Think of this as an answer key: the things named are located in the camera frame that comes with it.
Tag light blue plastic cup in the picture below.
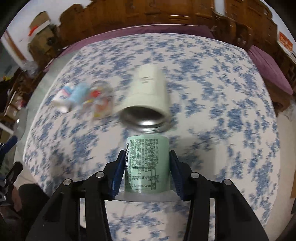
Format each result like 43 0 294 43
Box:
69 83 90 109

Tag cream steel thermos cup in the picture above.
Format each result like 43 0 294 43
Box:
117 64 171 133

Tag stacked cardboard boxes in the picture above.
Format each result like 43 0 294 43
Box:
27 11 58 66

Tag red calendar card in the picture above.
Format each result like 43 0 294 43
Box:
278 31 293 52

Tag purple armchair cushion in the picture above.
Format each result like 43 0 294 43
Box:
247 45 293 95

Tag green label paper cup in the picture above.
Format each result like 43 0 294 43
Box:
115 134 180 202

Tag blue floral tablecloth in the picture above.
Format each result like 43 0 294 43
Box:
22 33 282 241

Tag carved wooden armchair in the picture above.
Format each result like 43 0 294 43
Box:
212 1 295 113

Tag carved wooden sofa bench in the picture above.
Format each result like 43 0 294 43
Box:
28 0 232 61

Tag purple sofa cushion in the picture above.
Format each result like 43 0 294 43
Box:
44 24 215 72

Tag person's left hand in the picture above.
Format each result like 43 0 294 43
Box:
11 186 22 212

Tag white paper cup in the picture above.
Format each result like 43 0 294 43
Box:
51 83 74 113

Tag clear glass red flowers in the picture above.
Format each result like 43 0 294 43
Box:
82 81 114 120

